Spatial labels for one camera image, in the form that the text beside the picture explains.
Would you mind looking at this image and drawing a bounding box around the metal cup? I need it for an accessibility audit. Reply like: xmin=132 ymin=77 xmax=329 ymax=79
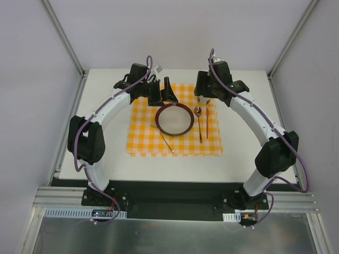
xmin=197 ymin=96 xmax=211 ymax=105

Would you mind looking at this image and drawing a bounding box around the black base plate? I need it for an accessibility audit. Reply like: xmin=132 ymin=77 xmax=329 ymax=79
xmin=81 ymin=180 xmax=269 ymax=221

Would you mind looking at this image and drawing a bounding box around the frame post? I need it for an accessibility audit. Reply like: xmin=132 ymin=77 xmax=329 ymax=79
xmin=267 ymin=0 xmax=320 ymax=80
xmin=41 ymin=0 xmax=90 ymax=77

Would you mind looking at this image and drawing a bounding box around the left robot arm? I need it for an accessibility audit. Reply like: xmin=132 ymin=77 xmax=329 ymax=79
xmin=67 ymin=63 xmax=178 ymax=206

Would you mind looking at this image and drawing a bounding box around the orange checkered cloth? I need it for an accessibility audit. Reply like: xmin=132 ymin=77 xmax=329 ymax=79
xmin=127 ymin=83 xmax=223 ymax=157

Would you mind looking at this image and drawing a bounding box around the silver fork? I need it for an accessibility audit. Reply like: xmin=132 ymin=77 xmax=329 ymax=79
xmin=150 ymin=124 xmax=174 ymax=153

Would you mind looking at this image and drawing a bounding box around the left cable duct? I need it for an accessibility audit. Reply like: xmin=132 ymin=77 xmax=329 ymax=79
xmin=44 ymin=208 xmax=127 ymax=220

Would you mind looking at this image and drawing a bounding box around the aluminium front rail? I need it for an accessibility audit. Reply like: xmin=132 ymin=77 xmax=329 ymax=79
xmin=33 ymin=187 xmax=320 ymax=215

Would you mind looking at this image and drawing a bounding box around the copper spoon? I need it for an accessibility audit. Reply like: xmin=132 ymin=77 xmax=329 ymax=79
xmin=194 ymin=106 xmax=203 ymax=143

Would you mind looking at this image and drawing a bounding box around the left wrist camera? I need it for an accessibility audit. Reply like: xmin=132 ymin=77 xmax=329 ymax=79
xmin=154 ymin=65 xmax=163 ymax=74

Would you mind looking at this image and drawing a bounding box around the cable duct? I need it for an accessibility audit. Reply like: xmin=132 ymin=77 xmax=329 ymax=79
xmin=222 ymin=212 xmax=241 ymax=223
xmin=44 ymin=208 xmax=127 ymax=220

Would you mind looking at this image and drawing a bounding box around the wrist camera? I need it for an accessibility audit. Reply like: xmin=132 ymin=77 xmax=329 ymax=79
xmin=154 ymin=65 xmax=163 ymax=74
xmin=211 ymin=56 xmax=224 ymax=63

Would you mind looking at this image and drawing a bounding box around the right cable duct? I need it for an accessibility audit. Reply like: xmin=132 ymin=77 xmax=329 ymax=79
xmin=222 ymin=212 xmax=241 ymax=223

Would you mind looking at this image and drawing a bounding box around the left frame post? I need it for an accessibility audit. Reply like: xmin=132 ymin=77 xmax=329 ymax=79
xmin=41 ymin=0 xmax=90 ymax=77

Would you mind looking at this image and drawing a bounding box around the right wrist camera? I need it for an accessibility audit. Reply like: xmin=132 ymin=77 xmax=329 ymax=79
xmin=211 ymin=56 xmax=224 ymax=63

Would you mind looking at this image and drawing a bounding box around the right frame post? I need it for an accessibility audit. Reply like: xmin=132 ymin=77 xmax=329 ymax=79
xmin=267 ymin=0 xmax=320 ymax=80

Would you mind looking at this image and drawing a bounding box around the red rimmed ceramic plate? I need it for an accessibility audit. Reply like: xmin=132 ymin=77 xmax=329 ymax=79
xmin=155 ymin=103 xmax=194 ymax=136

